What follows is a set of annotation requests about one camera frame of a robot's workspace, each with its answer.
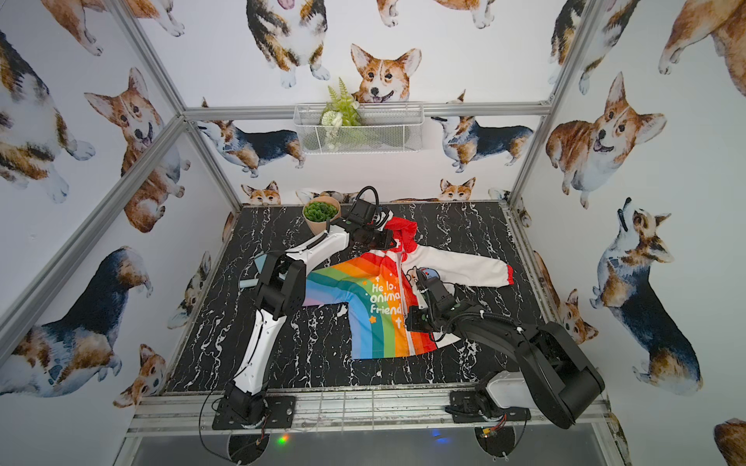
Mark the rainbow hooded kids jacket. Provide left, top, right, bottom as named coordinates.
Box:
left=303, top=217, right=514, bottom=359

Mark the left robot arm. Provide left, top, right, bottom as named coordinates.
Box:
left=217, top=196, right=396, bottom=426

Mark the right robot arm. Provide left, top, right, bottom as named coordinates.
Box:
left=406, top=268, right=605, bottom=429

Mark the green succulent plant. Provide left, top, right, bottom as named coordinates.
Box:
left=303, top=202, right=339, bottom=223

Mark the beige plant pot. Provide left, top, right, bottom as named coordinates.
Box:
left=302, top=196, right=341, bottom=236

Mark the green fern with flower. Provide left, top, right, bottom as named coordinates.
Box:
left=321, top=79, right=361, bottom=151

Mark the light blue silicone scraper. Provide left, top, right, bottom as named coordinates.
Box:
left=254, top=254, right=267, bottom=277

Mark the light blue silicone spatula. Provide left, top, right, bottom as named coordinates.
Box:
left=238, top=279, right=258, bottom=289

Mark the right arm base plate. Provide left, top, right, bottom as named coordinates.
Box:
left=444, top=390, right=532, bottom=423

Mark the white wire wall basket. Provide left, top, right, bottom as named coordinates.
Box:
left=293, top=103, right=425, bottom=155

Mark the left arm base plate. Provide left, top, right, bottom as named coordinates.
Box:
left=212, top=396, right=297, bottom=431

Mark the aluminium front rail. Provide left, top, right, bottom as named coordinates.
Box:
left=127, top=388, right=610, bottom=438

